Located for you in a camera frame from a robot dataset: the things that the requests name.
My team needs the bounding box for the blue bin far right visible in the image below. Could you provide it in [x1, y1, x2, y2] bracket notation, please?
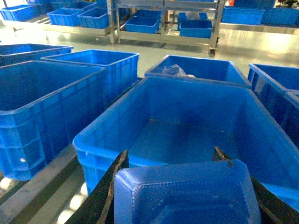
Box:
[248, 63, 299, 146]

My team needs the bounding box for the large blue target bin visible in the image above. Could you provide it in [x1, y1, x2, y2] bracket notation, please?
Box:
[73, 77, 299, 210]

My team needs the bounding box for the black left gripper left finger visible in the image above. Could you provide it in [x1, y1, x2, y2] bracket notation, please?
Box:
[66, 150, 129, 224]

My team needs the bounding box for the blue bin behind left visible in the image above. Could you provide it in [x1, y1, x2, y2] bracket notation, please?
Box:
[41, 49, 139, 104]

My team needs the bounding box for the blue bin with plastic bag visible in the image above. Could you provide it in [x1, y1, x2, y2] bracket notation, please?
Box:
[145, 55, 252, 89]

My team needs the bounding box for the dark blue bin far left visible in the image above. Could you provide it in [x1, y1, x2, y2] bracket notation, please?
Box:
[0, 43, 74, 66]

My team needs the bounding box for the wheeled steel cart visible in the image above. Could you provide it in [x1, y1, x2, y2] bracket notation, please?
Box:
[107, 0, 226, 57]

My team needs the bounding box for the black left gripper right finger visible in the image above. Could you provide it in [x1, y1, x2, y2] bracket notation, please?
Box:
[212, 146, 299, 224]

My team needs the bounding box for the blue bin left of target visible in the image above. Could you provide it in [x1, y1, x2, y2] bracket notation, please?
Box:
[0, 61, 107, 181]

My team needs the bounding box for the blue block part with knob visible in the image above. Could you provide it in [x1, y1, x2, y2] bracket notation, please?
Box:
[114, 160, 261, 224]

